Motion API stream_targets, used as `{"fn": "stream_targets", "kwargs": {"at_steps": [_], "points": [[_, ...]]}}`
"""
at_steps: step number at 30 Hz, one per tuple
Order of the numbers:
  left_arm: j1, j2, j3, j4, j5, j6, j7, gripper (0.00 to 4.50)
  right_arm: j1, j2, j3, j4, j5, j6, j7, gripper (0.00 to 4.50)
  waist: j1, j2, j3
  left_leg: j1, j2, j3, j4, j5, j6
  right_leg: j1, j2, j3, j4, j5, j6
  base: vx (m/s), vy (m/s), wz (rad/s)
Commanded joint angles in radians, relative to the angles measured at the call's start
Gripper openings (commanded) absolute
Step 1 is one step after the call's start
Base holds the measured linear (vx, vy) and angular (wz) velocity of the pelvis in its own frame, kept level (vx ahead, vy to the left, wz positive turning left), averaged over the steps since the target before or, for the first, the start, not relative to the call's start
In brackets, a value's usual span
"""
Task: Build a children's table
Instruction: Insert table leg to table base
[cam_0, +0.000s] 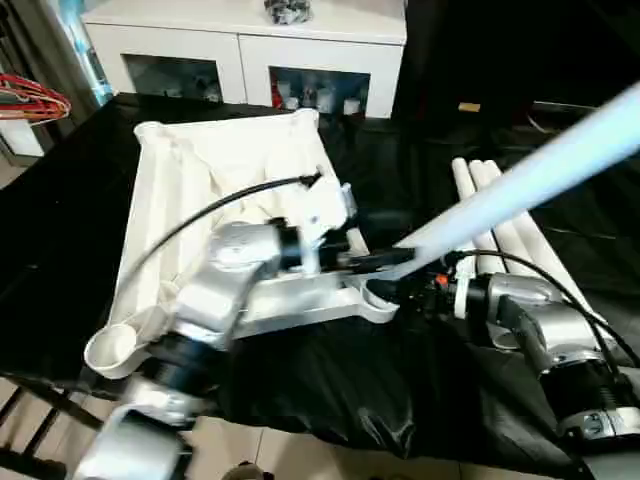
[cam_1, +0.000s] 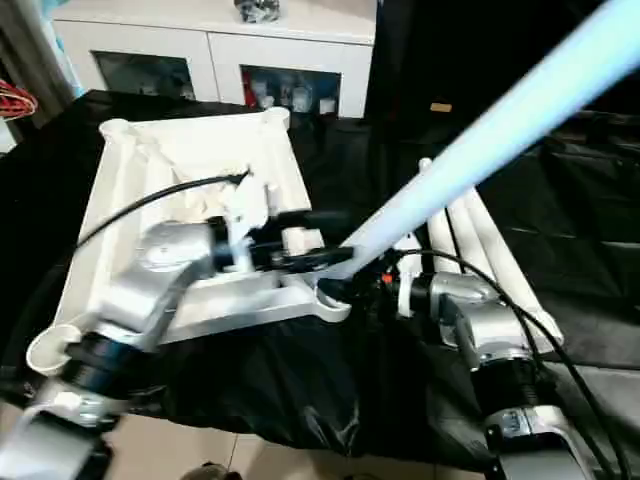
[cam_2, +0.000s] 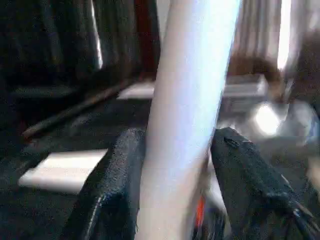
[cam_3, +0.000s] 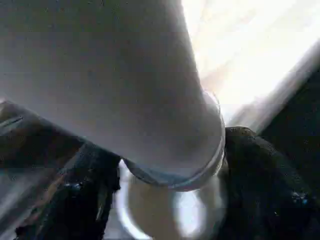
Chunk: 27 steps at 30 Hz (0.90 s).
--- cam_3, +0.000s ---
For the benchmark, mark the white plastic table top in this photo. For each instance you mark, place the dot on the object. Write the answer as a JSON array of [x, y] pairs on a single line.
[[250, 45]]

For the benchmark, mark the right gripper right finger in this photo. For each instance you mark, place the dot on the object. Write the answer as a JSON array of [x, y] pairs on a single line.
[[270, 190]]

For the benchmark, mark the black plastic mat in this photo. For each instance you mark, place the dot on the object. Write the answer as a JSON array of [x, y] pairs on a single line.
[[30, 135]]

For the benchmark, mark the white plastic table leg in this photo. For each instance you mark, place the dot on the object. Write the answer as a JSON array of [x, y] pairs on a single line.
[[110, 80]]

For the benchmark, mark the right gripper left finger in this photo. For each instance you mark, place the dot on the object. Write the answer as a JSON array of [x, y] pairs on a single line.
[[75, 200]]

